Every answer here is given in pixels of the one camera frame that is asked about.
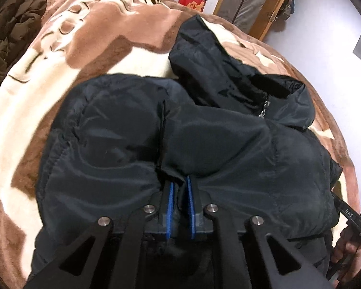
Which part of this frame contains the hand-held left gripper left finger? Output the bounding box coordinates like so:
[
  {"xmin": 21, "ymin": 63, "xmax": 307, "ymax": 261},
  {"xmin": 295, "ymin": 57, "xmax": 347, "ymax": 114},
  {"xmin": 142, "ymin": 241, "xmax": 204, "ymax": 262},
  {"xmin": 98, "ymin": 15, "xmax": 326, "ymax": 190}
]
[{"xmin": 26, "ymin": 181, "xmax": 176, "ymax": 289}]

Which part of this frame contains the dark brown coat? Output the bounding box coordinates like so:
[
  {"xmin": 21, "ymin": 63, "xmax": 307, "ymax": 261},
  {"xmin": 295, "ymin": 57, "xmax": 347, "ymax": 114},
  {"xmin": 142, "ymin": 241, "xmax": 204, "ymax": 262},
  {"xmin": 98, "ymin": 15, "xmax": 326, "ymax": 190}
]
[{"xmin": 0, "ymin": 0, "xmax": 47, "ymax": 82}]

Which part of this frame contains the black puffer jacket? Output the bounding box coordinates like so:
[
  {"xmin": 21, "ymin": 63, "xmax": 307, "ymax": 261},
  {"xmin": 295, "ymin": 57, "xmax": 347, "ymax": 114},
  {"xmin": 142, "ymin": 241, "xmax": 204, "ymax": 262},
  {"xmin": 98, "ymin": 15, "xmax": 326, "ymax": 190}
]
[{"xmin": 28, "ymin": 15, "xmax": 343, "ymax": 289}]

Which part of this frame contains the hanging dark cloth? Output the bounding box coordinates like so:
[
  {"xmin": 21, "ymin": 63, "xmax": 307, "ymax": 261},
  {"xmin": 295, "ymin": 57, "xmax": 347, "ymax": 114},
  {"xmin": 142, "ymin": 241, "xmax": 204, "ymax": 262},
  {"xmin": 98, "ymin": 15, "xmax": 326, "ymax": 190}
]
[{"xmin": 277, "ymin": 0, "xmax": 295, "ymax": 21}]

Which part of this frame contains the brown patterned fleece blanket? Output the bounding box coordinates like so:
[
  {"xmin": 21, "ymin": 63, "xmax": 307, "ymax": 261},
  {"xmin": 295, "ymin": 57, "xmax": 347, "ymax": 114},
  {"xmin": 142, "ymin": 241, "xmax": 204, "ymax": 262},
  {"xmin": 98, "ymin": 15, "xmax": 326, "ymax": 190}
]
[{"xmin": 0, "ymin": 0, "xmax": 360, "ymax": 289}]

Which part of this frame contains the red box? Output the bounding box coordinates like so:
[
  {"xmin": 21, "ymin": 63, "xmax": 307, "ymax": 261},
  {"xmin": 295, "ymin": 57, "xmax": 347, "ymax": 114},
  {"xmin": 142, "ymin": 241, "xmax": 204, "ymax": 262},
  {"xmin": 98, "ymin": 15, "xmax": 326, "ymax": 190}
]
[{"xmin": 179, "ymin": 0, "xmax": 207, "ymax": 14}]

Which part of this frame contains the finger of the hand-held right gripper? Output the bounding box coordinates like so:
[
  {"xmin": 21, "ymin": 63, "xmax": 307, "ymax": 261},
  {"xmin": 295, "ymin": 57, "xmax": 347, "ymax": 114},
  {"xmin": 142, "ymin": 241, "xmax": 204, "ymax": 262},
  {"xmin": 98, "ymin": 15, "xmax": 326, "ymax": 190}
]
[{"xmin": 331, "ymin": 190, "xmax": 361, "ymax": 232}]

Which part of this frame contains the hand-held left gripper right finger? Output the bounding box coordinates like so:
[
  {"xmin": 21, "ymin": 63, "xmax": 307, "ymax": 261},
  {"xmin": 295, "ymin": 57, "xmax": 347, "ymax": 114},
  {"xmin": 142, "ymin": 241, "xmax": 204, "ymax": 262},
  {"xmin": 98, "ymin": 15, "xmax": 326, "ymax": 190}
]
[{"xmin": 185, "ymin": 176, "xmax": 334, "ymax": 289}]

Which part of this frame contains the grey door panel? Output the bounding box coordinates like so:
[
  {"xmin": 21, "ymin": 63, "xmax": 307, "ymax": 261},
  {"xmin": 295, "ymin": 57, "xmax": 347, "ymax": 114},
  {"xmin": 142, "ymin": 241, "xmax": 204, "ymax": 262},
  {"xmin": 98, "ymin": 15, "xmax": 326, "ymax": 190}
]
[{"xmin": 232, "ymin": 0, "xmax": 285, "ymax": 33}]

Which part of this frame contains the person's right hand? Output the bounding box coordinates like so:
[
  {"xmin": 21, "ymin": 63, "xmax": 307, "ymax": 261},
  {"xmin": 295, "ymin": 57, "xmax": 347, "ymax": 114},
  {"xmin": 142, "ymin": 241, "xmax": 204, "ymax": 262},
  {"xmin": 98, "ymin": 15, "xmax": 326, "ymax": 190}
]
[{"xmin": 331, "ymin": 227, "xmax": 361, "ymax": 279}]

